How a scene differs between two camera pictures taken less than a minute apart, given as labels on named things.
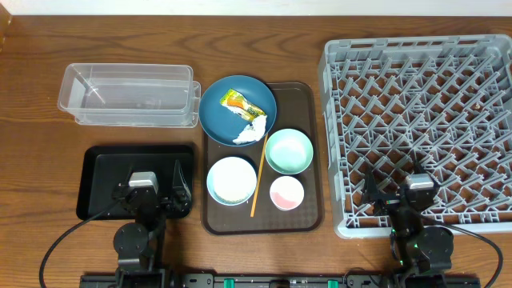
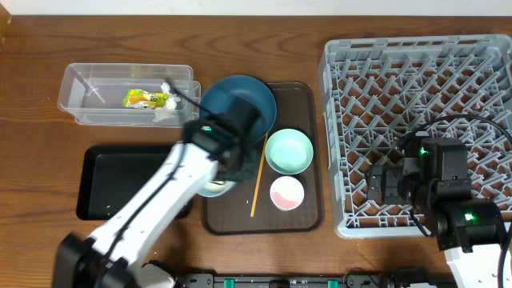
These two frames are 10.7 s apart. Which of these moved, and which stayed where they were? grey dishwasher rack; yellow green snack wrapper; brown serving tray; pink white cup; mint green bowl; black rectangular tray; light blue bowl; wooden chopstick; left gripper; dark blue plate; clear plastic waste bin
Moved: left gripper; yellow green snack wrapper; light blue bowl
Stayed: clear plastic waste bin; dark blue plate; wooden chopstick; mint green bowl; black rectangular tray; brown serving tray; pink white cup; grey dishwasher rack
